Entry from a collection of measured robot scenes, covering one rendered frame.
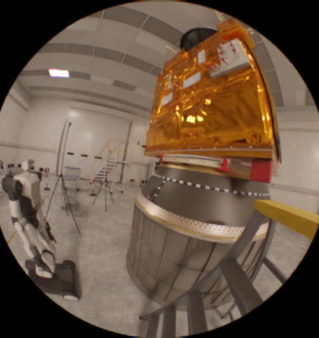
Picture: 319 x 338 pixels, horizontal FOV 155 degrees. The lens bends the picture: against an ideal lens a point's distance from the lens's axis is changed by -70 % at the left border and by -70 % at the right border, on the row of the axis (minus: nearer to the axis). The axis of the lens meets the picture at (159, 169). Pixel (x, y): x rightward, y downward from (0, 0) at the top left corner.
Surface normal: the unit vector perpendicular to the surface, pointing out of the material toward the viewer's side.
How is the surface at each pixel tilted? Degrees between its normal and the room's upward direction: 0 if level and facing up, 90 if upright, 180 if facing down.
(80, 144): 90
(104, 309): 0
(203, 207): 62
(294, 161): 90
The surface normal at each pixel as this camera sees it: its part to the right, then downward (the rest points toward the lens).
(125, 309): 0.15, -0.99
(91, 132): 0.51, 0.10
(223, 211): -0.20, -0.49
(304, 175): -0.84, -0.12
